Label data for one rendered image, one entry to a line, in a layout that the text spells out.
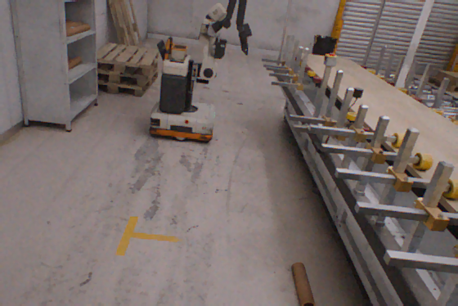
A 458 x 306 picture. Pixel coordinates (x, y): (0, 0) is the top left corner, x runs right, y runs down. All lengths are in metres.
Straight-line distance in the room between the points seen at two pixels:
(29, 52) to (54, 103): 0.50
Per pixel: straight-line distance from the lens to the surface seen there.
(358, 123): 2.10
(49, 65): 3.86
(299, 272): 2.36
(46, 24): 3.78
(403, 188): 1.64
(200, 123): 3.76
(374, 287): 2.33
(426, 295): 1.54
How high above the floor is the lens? 1.59
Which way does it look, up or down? 25 degrees down
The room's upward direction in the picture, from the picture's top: 8 degrees clockwise
